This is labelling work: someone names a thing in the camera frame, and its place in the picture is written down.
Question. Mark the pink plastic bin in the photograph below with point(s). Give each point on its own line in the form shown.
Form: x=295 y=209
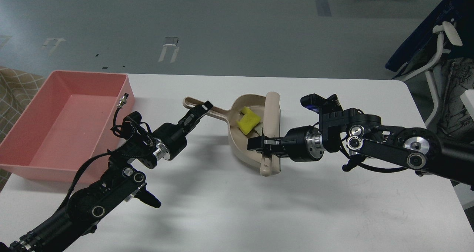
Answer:
x=67 y=122

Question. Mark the dark blue jacket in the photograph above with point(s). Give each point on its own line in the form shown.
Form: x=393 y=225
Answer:
x=459 y=11

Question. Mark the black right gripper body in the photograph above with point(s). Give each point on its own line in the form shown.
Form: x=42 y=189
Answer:
x=303 y=144

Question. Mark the beige plastic dustpan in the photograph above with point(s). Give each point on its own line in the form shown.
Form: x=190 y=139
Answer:
x=237 y=140

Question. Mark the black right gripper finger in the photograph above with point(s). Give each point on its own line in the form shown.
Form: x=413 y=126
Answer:
x=268 y=146

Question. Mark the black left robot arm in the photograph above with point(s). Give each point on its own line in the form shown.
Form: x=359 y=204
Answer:
x=81 y=211

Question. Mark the white office chair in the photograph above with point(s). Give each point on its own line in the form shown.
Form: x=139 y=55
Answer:
x=446 y=33

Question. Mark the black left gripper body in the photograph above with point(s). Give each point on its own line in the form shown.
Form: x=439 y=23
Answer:
x=173 y=137

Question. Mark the yellow sponge piece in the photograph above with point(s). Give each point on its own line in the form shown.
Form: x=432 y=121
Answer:
x=248 y=121

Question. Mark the beige checkered cloth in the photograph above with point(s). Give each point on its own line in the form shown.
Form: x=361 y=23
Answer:
x=17 y=89

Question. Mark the beige hand brush black bristles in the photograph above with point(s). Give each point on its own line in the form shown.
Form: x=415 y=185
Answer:
x=271 y=128

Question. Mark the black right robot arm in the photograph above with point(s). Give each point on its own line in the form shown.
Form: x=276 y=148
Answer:
x=367 y=143

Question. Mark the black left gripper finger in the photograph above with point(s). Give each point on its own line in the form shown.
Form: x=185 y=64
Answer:
x=190 y=120

